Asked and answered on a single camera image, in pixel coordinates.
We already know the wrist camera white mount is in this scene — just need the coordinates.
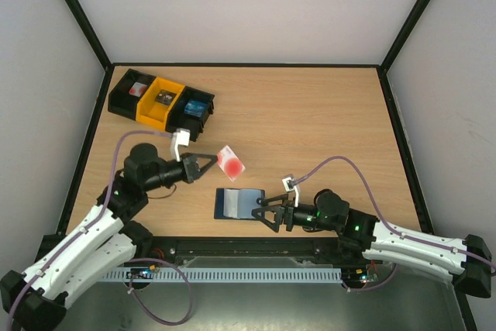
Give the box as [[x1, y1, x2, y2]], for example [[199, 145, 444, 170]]
[[170, 128, 191, 162], [281, 174, 301, 208]]

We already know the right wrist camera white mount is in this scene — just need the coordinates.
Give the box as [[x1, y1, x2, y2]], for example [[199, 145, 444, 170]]
[[281, 174, 301, 208]]

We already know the red white card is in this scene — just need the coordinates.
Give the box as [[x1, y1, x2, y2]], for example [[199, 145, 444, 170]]
[[129, 81, 148, 98], [217, 145, 246, 181]]

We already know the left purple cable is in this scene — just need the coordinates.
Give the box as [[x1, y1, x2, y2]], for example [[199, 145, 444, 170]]
[[7, 129, 194, 326]]

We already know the purple cable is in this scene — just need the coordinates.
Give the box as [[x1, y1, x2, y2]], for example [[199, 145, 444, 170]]
[[294, 155, 496, 293], [7, 129, 194, 326]]

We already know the black enclosure frame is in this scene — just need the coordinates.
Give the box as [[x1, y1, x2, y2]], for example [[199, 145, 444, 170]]
[[40, 0, 478, 331]]

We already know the blue leather card holder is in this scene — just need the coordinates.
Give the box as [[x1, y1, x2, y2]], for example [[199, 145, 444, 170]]
[[213, 188, 265, 220]]

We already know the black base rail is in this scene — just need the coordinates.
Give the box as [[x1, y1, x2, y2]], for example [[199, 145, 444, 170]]
[[148, 236, 353, 266]]

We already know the light blue slotted cable duct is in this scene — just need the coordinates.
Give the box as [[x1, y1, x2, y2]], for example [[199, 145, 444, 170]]
[[100, 267, 342, 284]]

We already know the blue card in bin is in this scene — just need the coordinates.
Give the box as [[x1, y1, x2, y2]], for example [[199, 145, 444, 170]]
[[184, 99, 207, 118]]

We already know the right black storage bin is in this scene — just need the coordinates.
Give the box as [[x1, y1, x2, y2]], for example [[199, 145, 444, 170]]
[[166, 87, 215, 141]]

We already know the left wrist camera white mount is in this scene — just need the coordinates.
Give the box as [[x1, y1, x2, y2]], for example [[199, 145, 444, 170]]
[[170, 128, 191, 162]]

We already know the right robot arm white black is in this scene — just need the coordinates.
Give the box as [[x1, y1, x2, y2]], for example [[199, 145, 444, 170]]
[[251, 189, 494, 298]]

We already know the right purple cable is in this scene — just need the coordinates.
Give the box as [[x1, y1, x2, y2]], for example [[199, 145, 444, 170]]
[[294, 155, 496, 293]]

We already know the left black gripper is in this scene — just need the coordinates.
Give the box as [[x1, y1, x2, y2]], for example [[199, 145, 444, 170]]
[[143, 153, 218, 192]]

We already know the yellow storage bin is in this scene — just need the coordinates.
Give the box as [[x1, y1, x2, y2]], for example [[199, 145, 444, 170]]
[[136, 77, 186, 131]]

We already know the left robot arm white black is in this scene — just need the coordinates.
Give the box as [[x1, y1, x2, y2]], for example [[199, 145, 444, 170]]
[[1, 143, 218, 330]]

